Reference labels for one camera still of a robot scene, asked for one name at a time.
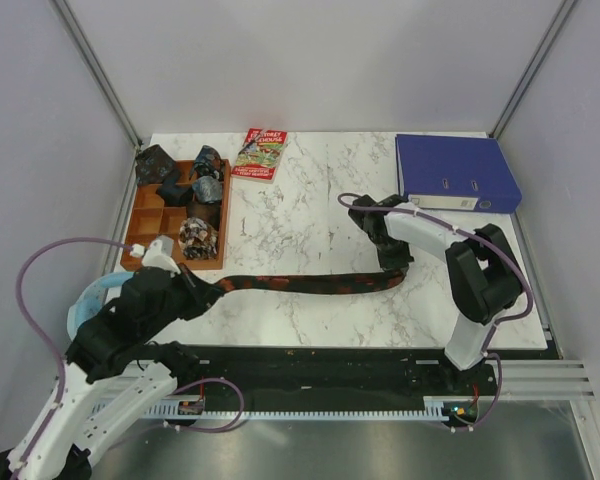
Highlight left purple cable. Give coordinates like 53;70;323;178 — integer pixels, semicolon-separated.
17;237;245;471

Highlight black tie orange flowers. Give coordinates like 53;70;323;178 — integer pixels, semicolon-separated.
214;269;406;295

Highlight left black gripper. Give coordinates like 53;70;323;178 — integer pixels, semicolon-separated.
142;261;225;339

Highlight left aluminium frame post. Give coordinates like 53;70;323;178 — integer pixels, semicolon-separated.
49;0;144;149

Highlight dark navy tie in tray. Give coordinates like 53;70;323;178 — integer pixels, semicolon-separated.
156;169;194;207

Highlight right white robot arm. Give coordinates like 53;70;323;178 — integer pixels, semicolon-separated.
338;193;533;394

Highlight blue ring binder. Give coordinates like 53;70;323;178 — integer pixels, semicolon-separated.
395;134;522;214

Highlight dark blue patterned tie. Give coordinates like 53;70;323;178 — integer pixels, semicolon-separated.
134;144;176;187

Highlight rolled teal patterned tie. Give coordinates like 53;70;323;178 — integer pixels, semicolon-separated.
190;145;225;182

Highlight aluminium frame post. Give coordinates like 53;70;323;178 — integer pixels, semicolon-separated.
489;0;580;139
49;0;144;149

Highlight white slotted cable duct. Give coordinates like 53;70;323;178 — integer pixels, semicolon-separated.
89;394;496;420

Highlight aluminium extrusion rail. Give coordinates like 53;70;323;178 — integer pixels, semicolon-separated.
49;357;599;401

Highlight wooden compartment tray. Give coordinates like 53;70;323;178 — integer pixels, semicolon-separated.
125;159;231;271

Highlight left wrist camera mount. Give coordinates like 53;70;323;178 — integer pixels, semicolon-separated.
129;235;180;274

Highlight rolled grey blue tie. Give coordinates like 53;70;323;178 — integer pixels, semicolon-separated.
192;176;223;204

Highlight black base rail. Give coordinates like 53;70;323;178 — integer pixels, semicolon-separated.
82;342;501;414

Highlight red paperback book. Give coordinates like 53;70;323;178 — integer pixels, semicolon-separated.
231;128;288;183

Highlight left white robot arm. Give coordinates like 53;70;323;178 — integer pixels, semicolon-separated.
0;265;226;479

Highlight right aluminium frame post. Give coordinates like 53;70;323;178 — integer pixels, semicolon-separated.
489;0;580;139

